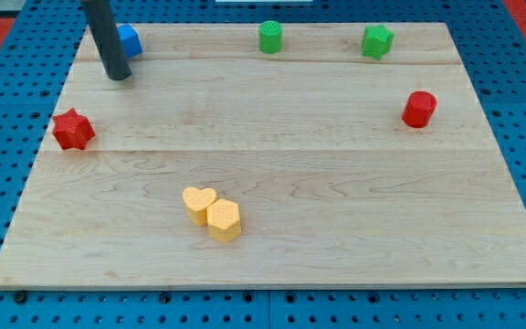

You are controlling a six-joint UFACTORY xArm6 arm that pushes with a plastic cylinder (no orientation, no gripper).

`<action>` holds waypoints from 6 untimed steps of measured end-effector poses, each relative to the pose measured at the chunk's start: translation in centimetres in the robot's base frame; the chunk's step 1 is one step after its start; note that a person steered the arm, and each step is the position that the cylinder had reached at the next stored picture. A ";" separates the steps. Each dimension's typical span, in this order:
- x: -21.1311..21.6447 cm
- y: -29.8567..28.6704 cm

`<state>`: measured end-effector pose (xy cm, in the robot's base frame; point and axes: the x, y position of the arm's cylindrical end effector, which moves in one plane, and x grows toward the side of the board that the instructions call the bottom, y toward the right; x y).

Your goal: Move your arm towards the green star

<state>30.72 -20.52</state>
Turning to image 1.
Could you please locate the green star block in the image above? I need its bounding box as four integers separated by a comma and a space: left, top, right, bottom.
362, 25, 395, 60

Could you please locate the red star block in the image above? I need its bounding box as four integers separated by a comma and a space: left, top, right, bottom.
52, 108, 95, 150

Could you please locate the light wooden board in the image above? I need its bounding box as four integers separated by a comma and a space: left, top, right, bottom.
0, 23, 526, 291

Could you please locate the yellow hexagon block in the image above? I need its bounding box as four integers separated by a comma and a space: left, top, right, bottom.
206, 199, 241, 243

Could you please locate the yellow heart block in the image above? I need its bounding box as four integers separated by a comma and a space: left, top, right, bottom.
182, 186, 217, 227

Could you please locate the green cylinder block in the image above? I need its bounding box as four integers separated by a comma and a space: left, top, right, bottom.
258, 20, 283, 54

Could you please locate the red cylinder block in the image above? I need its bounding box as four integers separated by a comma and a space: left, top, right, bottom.
402, 90, 437, 128

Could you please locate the blue cube block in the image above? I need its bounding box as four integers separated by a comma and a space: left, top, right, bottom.
117, 24, 142, 58

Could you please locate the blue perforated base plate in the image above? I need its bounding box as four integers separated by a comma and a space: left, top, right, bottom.
0, 0, 526, 328

